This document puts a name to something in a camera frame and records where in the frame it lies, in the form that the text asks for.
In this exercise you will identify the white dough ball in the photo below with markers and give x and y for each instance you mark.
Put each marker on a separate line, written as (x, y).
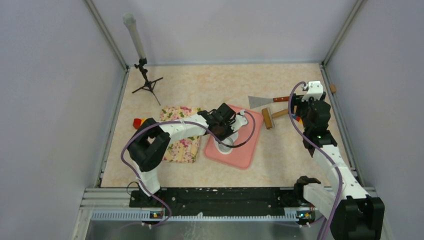
(225, 148)

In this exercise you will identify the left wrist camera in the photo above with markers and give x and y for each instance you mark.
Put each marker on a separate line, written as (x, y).
(240, 120)

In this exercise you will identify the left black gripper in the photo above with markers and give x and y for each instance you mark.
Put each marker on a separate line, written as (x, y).
(230, 131)

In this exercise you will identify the colourful toy block stack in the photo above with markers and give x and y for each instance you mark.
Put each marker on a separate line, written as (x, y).
(297, 118)

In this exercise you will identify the wooden rolling pin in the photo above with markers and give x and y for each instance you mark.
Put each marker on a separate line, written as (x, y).
(269, 116)

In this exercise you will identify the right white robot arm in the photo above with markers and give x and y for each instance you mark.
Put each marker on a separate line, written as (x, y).
(351, 213)

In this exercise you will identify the small cork piece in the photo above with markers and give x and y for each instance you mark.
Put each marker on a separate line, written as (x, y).
(332, 88)

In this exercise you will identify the small red object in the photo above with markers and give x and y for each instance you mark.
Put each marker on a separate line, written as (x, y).
(137, 122)

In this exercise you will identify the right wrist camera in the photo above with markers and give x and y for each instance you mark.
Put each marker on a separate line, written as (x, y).
(314, 90)

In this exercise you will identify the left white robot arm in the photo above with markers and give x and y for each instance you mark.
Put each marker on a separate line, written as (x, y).
(151, 141)

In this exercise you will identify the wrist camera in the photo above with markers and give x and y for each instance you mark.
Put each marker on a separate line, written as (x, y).
(314, 90)
(240, 120)

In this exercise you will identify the black tripod with tube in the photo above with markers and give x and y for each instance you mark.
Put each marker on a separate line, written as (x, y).
(149, 86)

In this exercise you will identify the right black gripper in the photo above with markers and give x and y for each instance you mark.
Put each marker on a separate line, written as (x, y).
(296, 101)

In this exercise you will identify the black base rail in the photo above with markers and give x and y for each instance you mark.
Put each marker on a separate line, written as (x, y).
(225, 201)

